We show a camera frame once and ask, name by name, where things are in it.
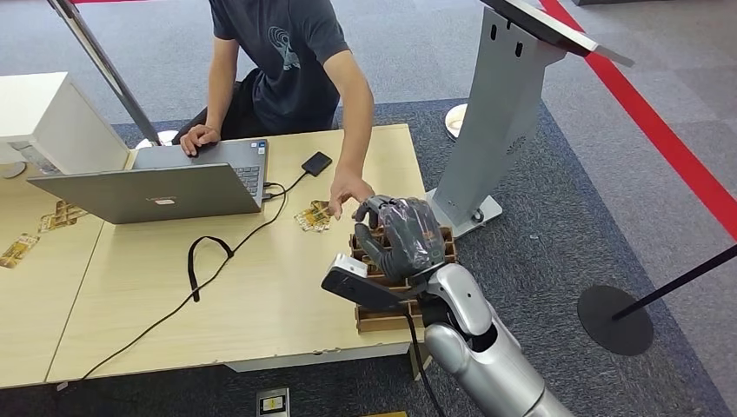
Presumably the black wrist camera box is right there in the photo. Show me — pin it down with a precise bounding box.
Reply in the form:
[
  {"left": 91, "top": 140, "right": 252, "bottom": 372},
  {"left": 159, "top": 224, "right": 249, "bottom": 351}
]
[{"left": 320, "top": 253, "right": 430, "bottom": 313}]

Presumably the short black drive cable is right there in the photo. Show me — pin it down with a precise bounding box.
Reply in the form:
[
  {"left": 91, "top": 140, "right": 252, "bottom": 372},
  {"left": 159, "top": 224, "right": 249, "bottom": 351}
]
[{"left": 263, "top": 171, "right": 309, "bottom": 201}]

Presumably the silver kiosk stand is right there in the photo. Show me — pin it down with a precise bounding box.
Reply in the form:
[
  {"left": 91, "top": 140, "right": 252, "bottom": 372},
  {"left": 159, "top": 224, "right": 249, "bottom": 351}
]
[{"left": 426, "top": 6, "right": 568, "bottom": 240}]

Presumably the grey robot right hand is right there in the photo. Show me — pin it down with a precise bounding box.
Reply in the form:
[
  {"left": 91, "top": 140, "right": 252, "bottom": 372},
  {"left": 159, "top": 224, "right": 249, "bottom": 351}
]
[{"left": 351, "top": 195, "right": 448, "bottom": 284}]

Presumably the person's left hand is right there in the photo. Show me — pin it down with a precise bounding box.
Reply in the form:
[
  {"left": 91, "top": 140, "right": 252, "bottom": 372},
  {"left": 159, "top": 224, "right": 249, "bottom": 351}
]
[{"left": 328, "top": 169, "right": 376, "bottom": 221}]

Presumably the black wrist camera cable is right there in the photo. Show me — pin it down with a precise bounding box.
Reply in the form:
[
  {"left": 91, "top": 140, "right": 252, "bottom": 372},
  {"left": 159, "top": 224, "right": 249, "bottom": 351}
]
[{"left": 402, "top": 310, "right": 449, "bottom": 417}]

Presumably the black strap loop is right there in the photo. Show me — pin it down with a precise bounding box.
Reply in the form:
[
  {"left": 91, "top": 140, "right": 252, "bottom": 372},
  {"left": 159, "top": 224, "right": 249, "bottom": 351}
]
[{"left": 187, "top": 235, "right": 235, "bottom": 304}]

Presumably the person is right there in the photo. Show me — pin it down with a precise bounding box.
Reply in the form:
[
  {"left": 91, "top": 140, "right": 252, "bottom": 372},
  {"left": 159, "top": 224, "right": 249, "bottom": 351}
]
[{"left": 172, "top": 0, "right": 376, "bottom": 221}]

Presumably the single gold card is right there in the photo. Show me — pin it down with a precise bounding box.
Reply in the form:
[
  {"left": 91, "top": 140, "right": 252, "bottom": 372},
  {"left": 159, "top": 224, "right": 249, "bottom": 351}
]
[{"left": 0, "top": 233, "right": 42, "bottom": 270}]

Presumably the white round base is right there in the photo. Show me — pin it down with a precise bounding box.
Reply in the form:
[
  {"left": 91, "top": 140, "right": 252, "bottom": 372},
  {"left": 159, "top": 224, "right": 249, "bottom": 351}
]
[{"left": 444, "top": 103, "right": 468, "bottom": 141}]

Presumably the black stanchion post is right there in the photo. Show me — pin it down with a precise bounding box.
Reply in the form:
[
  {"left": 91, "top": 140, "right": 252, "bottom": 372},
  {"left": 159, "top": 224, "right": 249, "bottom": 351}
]
[{"left": 577, "top": 244, "right": 737, "bottom": 357}]

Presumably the long black cable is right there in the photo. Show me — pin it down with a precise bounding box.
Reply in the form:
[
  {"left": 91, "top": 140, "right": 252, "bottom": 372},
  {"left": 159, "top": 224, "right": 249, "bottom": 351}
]
[{"left": 80, "top": 182, "right": 289, "bottom": 381}]

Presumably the spread pile of gold cards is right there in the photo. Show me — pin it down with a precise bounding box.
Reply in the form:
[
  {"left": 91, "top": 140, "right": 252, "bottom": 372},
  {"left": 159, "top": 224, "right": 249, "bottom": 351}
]
[{"left": 37, "top": 199, "right": 89, "bottom": 235}]

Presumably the metal floor socket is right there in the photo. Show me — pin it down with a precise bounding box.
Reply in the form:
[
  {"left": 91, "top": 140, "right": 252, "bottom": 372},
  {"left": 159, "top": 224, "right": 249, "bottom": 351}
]
[{"left": 256, "top": 387, "right": 291, "bottom": 417}]

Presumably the black external drive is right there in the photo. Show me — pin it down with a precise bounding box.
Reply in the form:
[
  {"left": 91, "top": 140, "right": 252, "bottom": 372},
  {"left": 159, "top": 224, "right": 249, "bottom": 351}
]
[{"left": 301, "top": 151, "right": 334, "bottom": 178}]

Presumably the kiosk screen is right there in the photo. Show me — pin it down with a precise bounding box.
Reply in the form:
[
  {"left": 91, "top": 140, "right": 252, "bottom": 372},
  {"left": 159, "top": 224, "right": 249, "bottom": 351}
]
[{"left": 479, "top": 0, "right": 635, "bottom": 69}]

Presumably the person's right hand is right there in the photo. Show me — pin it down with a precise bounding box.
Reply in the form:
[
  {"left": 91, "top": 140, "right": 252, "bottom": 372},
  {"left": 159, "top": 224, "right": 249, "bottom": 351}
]
[{"left": 179, "top": 123, "right": 221, "bottom": 157}]

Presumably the small pile of gold cards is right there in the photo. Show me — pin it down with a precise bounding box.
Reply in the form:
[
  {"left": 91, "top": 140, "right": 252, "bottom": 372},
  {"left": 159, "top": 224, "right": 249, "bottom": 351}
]
[{"left": 293, "top": 199, "right": 334, "bottom": 234}]

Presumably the grey metal pole stand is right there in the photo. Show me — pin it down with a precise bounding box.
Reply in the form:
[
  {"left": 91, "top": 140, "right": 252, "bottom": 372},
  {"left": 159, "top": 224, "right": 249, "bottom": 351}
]
[{"left": 45, "top": 0, "right": 176, "bottom": 149}]

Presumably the white box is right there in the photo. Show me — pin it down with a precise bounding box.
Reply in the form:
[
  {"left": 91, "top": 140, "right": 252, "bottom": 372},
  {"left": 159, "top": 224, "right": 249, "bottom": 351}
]
[{"left": 0, "top": 71, "right": 131, "bottom": 175}]

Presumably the brown cardboard slotted card holder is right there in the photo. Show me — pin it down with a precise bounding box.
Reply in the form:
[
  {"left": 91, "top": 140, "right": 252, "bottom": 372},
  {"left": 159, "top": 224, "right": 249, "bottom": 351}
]
[{"left": 349, "top": 225, "right": 459, "bottom": 335}]

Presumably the grey laptop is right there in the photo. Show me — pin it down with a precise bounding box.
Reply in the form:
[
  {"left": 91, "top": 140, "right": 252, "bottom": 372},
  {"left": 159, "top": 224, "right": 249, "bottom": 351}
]
[{"left": 25, "top": 138, "right": 269, "bottom": 226}]

